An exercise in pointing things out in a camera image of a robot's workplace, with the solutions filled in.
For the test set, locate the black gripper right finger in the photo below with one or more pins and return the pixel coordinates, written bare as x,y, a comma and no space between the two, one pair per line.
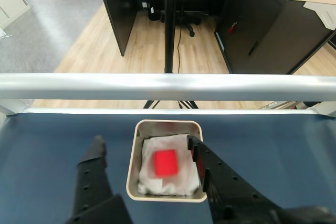
231,197

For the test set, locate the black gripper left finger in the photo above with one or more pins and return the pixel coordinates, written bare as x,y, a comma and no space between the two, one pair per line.
90,187

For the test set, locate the red cube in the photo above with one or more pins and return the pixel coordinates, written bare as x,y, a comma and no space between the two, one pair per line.
166,162

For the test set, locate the square silver metal box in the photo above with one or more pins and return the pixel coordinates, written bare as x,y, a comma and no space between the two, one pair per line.
131,176

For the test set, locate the blue-grey table mat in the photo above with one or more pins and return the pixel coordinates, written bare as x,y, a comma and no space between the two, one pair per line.
52,142

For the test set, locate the white cloth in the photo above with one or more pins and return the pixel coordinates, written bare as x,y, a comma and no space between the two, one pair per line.
155,186

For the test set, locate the black cabinet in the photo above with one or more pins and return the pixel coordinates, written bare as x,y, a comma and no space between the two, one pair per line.
275,37

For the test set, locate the red key tag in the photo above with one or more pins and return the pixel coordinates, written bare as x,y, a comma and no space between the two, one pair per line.
232,27

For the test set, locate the black partition panel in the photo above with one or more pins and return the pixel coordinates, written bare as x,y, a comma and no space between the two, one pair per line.
118,11

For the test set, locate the black office chair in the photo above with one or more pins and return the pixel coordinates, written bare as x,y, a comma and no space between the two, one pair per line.
190,23

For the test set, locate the black tripod stand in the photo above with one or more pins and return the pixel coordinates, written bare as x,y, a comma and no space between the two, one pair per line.
169,24

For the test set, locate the black cylinder bin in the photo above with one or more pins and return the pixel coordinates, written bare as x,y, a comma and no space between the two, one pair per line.
153,12

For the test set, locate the white cabinet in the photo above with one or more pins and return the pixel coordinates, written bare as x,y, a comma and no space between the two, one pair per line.
10,3

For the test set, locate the silver metal table frame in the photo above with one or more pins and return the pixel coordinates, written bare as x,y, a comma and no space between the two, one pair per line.
168,86

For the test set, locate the white desk bracket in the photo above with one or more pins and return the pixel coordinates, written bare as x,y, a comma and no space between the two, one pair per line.
323,14

